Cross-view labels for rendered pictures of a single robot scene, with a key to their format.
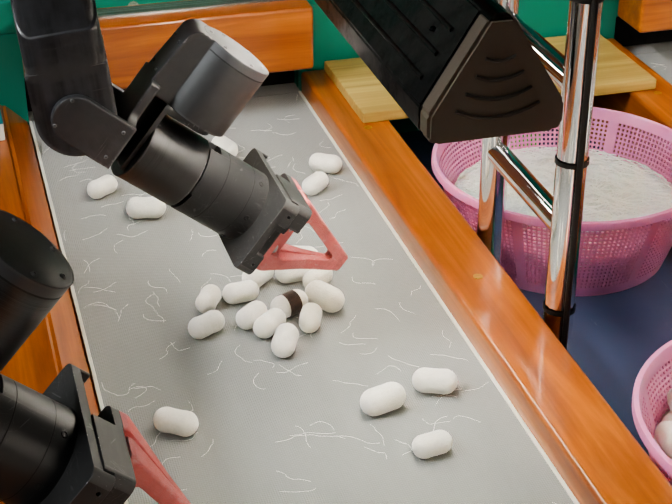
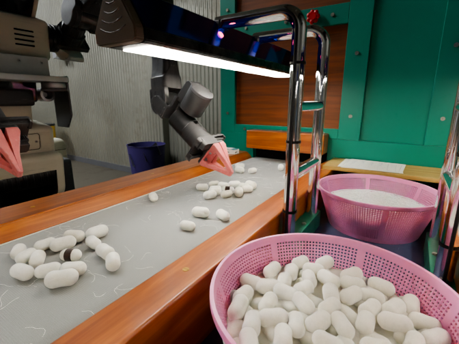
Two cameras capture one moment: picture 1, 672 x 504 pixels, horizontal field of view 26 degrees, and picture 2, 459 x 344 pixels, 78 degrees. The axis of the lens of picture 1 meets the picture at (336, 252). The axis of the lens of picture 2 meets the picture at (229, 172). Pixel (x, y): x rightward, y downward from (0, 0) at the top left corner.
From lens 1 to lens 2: 86 cm
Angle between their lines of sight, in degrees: 47
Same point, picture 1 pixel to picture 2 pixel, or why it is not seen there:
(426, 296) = not seen: hidden behind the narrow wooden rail
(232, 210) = (191, 140)
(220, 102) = (188, 102)
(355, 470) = (163, 223)
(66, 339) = (171, 179)
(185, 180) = (179, 127)
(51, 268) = not seen: outside the picture
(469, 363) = not seen: hidden behind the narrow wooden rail
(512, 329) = (263, 210)
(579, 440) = (214, 240)
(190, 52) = (186, 87)
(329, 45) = (337, 153)
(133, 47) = (271, 138)
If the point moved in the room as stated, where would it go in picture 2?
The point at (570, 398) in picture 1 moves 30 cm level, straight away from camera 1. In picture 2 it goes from (240, 231) to (358, 199)
